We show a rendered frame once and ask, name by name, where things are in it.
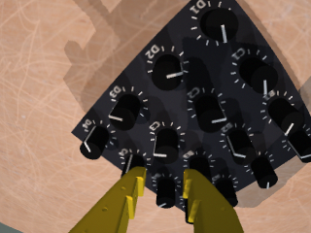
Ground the black knob box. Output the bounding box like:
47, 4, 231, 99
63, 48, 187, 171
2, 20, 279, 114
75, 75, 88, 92
71, 0, 311, 224

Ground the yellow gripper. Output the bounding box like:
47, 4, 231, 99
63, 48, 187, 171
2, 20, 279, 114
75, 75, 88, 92
68, 166, 244, 233

